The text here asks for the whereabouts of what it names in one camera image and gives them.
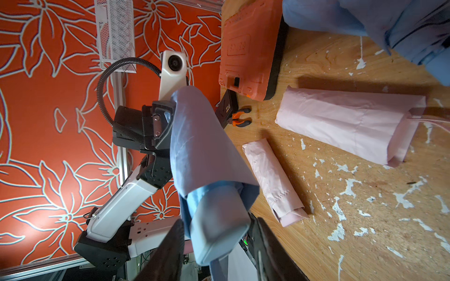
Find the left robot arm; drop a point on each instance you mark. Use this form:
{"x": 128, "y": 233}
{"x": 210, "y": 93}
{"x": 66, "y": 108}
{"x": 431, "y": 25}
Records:
{"x": 111, "y": 238}

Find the black box yellow label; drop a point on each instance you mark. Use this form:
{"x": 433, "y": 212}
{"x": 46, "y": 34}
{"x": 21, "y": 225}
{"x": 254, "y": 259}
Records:
{"x": 226, "y": 108}

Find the white mesh wall basket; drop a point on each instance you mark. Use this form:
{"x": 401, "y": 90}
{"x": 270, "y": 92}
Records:
{"x": 115, "y": 30}

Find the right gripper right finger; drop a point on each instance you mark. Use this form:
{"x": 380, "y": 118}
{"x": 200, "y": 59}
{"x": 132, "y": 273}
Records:
{"x": 271, "y": 260}

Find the blue umbrella front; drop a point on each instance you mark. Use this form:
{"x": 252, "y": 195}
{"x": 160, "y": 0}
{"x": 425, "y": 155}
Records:
{"x": 216, "y": 188}

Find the pink umbrella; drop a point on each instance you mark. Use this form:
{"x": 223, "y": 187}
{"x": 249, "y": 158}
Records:
{"x": 374, "y": 126}
{"x": 280, "y": 194}

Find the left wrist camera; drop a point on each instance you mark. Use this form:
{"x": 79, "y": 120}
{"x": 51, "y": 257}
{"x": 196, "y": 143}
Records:
{"x": 173, "y": 74}

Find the orange black pliers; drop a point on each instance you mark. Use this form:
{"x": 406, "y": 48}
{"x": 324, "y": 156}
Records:
{"x": 236, "y": 119}

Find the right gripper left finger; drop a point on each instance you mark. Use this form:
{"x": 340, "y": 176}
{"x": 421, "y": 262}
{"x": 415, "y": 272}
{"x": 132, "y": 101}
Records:
{"x": 166, "y": 262}

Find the blue umbrella sleeve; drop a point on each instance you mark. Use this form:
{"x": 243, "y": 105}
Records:
{"x": 321, "y": 16}

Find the orange plastic tool case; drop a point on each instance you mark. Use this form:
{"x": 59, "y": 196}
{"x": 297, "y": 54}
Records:
{"x": 252, "y": 46}

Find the blue umbrella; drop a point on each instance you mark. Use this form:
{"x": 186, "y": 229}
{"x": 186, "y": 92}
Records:
{"x": 216, "y": 188}
{"x": 417, "y": 30}

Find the blue umbrella back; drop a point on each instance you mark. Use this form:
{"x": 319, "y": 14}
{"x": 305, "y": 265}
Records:
{"x": 417, "y": 30}

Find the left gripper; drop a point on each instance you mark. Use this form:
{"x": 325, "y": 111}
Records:
{"x": 157, "y": 123}

